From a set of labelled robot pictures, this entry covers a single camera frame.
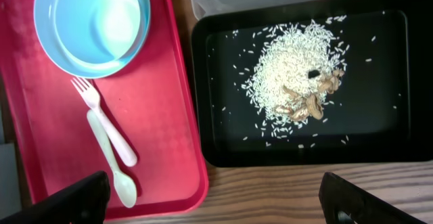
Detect pink plastic fork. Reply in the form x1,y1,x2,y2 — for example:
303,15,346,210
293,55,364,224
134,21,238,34
71,77,138,167

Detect white plastic spoon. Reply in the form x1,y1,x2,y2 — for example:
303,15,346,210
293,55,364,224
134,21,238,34
87,110,137,208

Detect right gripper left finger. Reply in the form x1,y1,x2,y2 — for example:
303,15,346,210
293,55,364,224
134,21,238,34
1,171,110,224

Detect light blue bowl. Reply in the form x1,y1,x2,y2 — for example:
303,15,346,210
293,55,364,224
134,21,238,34
55,0,141,64

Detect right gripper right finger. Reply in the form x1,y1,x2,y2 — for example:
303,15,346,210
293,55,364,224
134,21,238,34
319,172,425,224

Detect red serving tray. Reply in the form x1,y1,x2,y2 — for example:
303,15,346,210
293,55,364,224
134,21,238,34
1,0,208,221

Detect light blue plate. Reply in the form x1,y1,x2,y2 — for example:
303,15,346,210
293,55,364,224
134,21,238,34
34,0,151,79

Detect grey dishwasher rack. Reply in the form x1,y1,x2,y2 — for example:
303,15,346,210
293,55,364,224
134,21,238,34
0,111,22,219

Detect rice and food scraps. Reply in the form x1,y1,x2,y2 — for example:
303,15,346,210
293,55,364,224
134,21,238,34
208,10,402,149

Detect black waste tray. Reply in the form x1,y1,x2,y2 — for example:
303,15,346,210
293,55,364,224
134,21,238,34
191,0,432,167

